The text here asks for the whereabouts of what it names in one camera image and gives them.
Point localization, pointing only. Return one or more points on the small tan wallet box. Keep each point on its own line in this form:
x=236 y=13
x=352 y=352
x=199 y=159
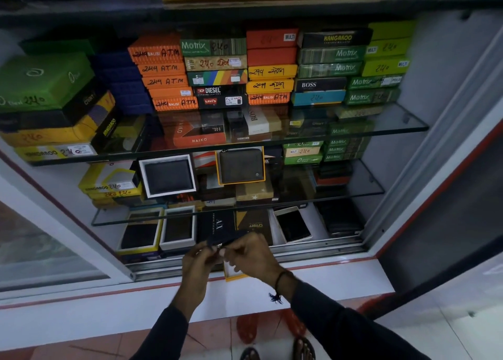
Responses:
x=302 y=151

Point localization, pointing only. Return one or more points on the black box with white label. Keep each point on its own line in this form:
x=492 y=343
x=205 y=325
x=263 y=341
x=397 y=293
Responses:
x=220 y=90

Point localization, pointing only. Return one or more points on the large yellow wallet box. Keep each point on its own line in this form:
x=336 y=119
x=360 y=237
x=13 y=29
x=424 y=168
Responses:
x=59 y=133

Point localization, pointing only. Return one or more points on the open yellow-rimmed wallet box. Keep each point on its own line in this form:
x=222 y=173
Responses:
x=232 y=275

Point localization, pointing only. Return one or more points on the multicolour striped wallet box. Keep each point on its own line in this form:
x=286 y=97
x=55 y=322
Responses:
x=218 y=77

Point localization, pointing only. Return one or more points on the tan box with star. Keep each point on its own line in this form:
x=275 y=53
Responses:
x=255 y=192

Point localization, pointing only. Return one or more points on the stack of green striped boxes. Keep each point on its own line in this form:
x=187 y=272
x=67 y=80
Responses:
x=347 y=141

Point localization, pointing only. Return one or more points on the long glass shelf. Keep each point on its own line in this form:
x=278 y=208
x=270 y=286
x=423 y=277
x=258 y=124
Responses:
x=393 y=122

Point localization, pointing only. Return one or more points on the open white box tan wallet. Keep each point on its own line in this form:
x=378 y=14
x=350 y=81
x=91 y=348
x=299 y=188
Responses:
x=292 y=224

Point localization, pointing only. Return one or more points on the person's left hand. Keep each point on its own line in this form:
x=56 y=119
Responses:
x=196 y=269

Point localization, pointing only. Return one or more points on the orange and black wallet box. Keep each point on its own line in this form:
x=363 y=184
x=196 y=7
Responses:
x=188 y=133

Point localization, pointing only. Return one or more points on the person's right forearm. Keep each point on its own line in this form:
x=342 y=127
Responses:
x=345 y=328

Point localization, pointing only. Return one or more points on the large green wallet box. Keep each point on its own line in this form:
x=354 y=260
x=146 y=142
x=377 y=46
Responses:
x=43 y=80

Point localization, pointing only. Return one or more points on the tall black box white print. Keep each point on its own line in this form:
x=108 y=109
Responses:
x=216 y=224

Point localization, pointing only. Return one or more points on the dark cabinet shelf board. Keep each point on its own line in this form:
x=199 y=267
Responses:
x=78 y=13

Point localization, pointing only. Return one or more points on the person's left forearm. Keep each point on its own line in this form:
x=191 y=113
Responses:
x=165 y=332

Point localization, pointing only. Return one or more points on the person's right fingers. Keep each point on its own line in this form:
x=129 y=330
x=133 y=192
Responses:
x=235 y=251

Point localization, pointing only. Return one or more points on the tan patterned wallet box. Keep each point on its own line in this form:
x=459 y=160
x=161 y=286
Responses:
x=216 y=63

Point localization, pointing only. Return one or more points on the dark grey wallet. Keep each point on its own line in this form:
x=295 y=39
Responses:
x=169 y=177

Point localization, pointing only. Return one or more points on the white and yellow wallet box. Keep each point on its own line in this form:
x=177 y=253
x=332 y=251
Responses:
x=51 y=152

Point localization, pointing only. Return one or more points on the black leather wallet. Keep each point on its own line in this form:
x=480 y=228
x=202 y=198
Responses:
x=340 y=218

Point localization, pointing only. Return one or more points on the large black wallet box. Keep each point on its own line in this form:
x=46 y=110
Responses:
x=51 y=118

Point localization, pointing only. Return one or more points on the aluminium door frame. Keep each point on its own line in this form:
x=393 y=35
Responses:
x=432 y=135

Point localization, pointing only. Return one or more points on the dark navy wallet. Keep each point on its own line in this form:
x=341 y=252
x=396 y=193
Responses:
x=228 y=237

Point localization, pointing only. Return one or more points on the person's foot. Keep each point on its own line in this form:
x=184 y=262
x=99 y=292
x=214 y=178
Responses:
x=303 y=350
x=250 y=354

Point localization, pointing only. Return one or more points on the black box with white print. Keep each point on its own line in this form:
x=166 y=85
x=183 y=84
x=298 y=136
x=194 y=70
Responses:
x=320 y=85

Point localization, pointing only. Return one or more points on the brown wallet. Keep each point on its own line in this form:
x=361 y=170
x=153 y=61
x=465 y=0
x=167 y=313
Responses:
x=240 y=166

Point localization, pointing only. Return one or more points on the person's right foot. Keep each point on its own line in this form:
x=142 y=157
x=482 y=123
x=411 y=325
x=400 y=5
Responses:
x=303 y=350

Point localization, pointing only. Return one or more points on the person's right hand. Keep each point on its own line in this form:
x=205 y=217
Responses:
x=255 y=257

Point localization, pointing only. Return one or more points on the glass sliding door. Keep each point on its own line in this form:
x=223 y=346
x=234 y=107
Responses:
x=39 y=245

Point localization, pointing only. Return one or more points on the stack of dark blue boxes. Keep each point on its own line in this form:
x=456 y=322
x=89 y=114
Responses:
x=122 y=80

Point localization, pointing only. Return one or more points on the person's left foot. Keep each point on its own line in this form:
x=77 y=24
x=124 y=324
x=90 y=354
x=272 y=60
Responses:
x=250 y=354

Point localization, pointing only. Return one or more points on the black box with gold print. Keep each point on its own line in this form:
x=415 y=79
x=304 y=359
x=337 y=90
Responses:
x=255 y=222

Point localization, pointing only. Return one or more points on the green striped wallet box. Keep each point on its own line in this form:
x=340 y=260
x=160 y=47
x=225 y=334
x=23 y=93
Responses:
x=214 y=47
x=332 y=55
x=330 y=70
x=375 y=82
x=373 y=96

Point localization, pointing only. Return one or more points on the aluminium sliding door track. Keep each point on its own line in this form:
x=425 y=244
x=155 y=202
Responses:
x=314 y=249

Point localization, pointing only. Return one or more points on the yellow and black wallet box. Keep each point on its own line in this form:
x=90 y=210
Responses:
x=98 y=179

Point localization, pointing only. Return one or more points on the open yellow wallet box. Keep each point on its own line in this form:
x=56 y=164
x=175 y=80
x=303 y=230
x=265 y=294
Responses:
x=159 y=230

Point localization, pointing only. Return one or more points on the white display cabinet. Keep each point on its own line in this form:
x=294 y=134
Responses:
x=235 y=298

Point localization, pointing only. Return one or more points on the small green wallet box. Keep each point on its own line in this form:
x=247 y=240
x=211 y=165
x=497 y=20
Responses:
x=308 y=144
x=302 y=160

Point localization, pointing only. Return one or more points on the person's left fingers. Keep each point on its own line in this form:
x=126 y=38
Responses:
x=210 y=252

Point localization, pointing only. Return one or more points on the open orange-rimmed wallet box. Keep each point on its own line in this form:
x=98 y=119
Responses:
x=217 y=167

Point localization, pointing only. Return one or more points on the red and black wallet box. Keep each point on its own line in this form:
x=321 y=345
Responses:
x=332 y=175

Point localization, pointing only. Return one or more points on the small open white wallet box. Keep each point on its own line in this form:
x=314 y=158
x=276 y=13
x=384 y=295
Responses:
x=193 y=226

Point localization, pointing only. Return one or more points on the black box with red label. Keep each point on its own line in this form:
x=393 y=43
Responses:
x=222 y=101

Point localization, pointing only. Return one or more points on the dark green wallet box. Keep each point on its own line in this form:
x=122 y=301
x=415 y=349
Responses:
x=59 y=46

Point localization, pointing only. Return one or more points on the short glass shelf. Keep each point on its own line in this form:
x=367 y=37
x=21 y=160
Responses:
x=353 y=190

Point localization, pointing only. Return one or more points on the lime green wallet box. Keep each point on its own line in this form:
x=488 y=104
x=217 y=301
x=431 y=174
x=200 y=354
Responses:
x=393 y=30
x=387 y=67
x=389 y=48

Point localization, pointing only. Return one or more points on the black box with yellow print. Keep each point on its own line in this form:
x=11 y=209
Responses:
x=108 y=129
x=334 y=38

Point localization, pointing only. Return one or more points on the light blue wallet box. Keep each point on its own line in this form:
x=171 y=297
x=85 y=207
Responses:
x=318 y=98

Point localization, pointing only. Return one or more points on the olive wallet box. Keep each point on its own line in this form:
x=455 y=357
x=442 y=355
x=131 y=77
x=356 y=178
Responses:
x=359 y=112

